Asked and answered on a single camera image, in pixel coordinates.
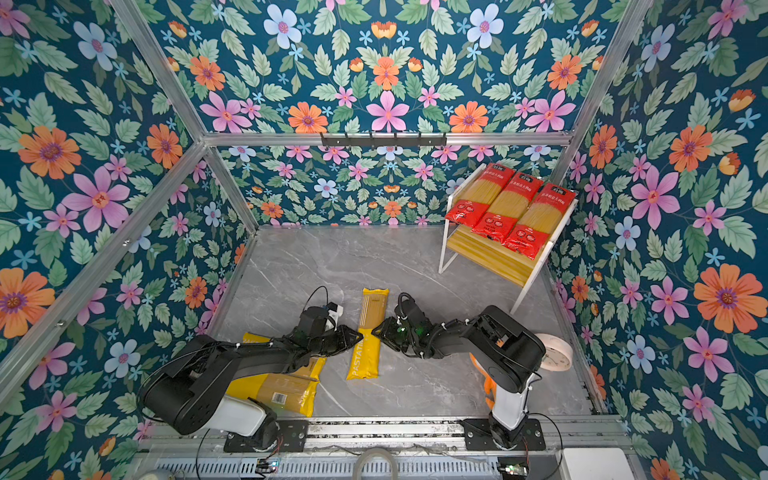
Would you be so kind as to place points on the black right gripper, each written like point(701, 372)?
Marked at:
point(386, 333)

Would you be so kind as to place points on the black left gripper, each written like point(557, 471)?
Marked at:
point(345, 335)

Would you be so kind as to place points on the yellow pasta bag top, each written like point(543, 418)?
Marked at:
point(365, 358)

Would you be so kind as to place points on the yellow pasta bag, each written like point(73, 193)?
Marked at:
point(310, 372)
point(277, 391)
point(365, 358)

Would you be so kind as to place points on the red spaghetti bag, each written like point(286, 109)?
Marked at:
point(475, 199)
point(539, 221)
point(508, 207)

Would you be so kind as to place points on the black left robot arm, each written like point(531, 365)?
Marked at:
point(189, 393)

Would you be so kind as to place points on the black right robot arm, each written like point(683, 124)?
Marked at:
point(508, 354)

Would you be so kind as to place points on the yellow pasta bag middle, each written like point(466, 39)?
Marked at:
point(310, 372)

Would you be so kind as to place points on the yellow pasta bag bottom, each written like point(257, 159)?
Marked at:
point(277, 391)

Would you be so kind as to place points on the wooden two-tier shelf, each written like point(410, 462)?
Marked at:
point(459, 240)

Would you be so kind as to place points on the orange shark plush toy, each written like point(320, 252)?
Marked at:
point(489, 386)

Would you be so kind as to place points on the beige tape roll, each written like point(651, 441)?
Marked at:
point(558, 353)

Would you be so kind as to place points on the white power box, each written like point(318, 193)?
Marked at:
point(595, 464)

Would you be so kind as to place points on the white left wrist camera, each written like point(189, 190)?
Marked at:
point(316, 320)

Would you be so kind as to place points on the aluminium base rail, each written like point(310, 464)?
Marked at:
point(451, 435)

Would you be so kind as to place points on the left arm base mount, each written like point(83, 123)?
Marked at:
point(274, 436)

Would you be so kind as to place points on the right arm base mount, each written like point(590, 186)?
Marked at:
point(486, 434)

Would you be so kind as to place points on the black hook rail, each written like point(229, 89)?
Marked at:
point(371, 140)

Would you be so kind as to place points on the aluminium frame post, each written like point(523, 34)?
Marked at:
point(140, 32)

